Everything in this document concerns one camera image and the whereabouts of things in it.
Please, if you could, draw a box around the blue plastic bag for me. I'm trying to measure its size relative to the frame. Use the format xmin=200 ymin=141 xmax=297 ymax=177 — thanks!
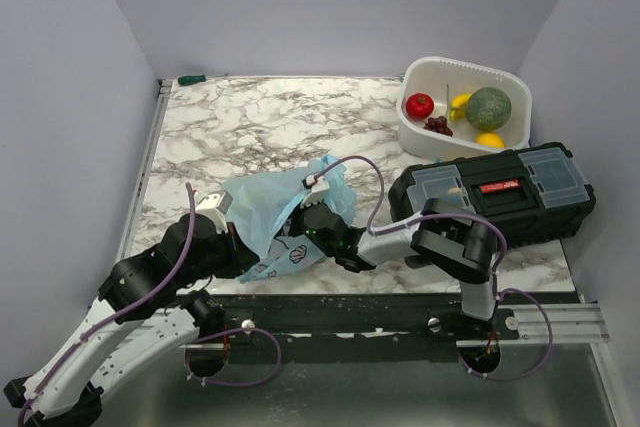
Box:
xmin=222 ymin=155 xmax=337 ymax=283

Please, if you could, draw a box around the yellow fake banana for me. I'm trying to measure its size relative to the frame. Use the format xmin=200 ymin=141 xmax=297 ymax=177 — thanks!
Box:
xmin=448 ymin=93 xmax=472 ymax=121

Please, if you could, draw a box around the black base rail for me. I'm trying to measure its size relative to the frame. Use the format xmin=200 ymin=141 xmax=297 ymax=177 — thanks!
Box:
xmin=185 ymin=294 xmax=519 ymax=366

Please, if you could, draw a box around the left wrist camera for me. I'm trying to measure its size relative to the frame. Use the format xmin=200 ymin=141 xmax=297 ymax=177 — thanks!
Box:
xmin=195 ymin=190 xmax=233 ymax=233

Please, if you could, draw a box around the green fake melon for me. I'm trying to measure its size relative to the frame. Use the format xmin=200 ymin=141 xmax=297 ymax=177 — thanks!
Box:
xmin=465 ymin=87 xmax=512 ymax=132

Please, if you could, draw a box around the yellow fake lemon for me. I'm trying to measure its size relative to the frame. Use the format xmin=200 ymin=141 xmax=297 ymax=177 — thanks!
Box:
xmin=475 ymin=132 xmax=505 ymax=149

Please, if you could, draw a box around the green handled screwdriver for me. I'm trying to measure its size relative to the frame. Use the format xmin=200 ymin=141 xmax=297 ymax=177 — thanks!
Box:
xmin=177 ymin=73 xmax=229 ymax=86

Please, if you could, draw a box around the dark red fake fruit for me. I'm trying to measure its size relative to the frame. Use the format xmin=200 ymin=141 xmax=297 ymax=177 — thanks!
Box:
xmin=424 ymin=116 xmax=453 ymax=137

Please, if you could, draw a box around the white plastic tub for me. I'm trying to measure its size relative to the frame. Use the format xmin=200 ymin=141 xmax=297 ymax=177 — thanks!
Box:
xmin=396 ymin=56 xmax=532 ymax=161

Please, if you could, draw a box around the red fake tomato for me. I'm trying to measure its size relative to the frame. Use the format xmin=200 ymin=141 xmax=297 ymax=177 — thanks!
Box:
xmin=405 ymin=93 xmax=435 ymax=120

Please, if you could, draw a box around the black tool box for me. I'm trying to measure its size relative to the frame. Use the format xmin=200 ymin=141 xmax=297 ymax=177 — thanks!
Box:
xmin=388 ymin=142 xmax=596 ymax=248

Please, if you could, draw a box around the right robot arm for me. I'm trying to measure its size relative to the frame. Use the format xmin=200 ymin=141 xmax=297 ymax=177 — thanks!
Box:
xmin=286 ymin=198 xmax=507 ymax=339

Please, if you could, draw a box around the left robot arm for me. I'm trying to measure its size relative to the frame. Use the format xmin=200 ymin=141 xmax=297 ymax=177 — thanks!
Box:
xmin=4 ymin=214 xmax=259 ymax=426

